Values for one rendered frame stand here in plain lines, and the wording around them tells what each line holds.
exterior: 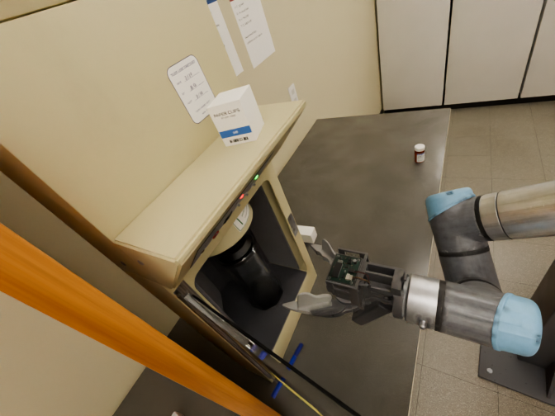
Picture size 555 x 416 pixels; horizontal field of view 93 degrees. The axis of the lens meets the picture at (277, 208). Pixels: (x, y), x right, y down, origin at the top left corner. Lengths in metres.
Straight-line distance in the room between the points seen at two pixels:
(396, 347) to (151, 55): 0.75
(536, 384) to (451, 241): 1.34
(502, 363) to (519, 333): 1.34
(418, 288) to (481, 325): 0.08
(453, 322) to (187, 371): 0.35
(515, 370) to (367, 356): 1.13
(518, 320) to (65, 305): 0.48
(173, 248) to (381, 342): 0.61
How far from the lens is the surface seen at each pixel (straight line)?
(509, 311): 0.46
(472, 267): 0.54
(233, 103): 0.37
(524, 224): 0.50
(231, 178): 0.32
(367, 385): 0.75
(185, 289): 0.44
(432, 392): 1.72
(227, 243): 0.53
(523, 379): 1.81
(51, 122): 0.34
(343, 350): 0.78
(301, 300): 0.49
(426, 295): 0.45
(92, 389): 1.00
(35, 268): 0.25
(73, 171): 0.34
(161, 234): 0.31
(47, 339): 0.87
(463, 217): 0.52
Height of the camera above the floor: 1.67
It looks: 39 degrees down
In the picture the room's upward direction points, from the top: 24 degrees counter-clockwise
